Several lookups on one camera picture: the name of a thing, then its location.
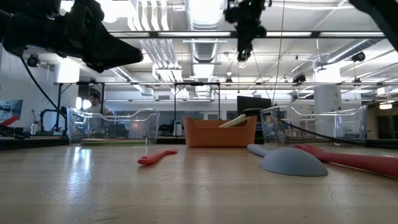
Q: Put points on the black overhead rig bar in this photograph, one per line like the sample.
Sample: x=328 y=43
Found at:
x=149 y=35

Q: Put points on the orange plastic bin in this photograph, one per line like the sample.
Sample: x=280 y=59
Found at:
x=211 y=135

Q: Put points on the person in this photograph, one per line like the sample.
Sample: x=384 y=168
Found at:
x=94 y=107

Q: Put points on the white trash can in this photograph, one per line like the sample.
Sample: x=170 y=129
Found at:
x=178 y=128

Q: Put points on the red slotted silicone spoon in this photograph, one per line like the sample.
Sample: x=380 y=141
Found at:
x=357 y=160

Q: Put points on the black monitor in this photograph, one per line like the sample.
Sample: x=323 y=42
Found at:
x=253 y=102

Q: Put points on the metal cup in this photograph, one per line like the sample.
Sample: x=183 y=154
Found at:
x=35 y=128

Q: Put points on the clear plastic bin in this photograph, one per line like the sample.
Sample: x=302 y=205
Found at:
x=342 y=127
x=140 y=124

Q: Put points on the silver ventilation duct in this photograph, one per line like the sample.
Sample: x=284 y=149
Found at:
x=203 y=51
x=348 y=49

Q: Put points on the grey-blue silicone spoon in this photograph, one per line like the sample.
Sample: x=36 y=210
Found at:
x=292 y=163

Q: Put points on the red angled bar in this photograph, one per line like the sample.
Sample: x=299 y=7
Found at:
x=11 y=120

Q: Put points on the black background frame rig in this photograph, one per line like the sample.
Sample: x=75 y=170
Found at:
x=174 y=99

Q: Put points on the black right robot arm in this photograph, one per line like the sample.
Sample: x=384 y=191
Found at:
x=382 y=15

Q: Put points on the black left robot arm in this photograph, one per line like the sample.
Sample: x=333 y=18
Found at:
x=25 y=4

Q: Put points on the red silicone spatula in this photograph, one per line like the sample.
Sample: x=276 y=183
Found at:
x=152 y=158

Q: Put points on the blue wall screen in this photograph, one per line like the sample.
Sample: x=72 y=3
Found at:
x=12 y=107

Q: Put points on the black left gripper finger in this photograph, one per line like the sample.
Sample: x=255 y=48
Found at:
x=112 y=53

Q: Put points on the rectangular ceiling light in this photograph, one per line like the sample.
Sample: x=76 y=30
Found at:
x=385 y=106

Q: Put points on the white round column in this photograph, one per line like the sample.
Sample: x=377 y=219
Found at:
x=326 y=96

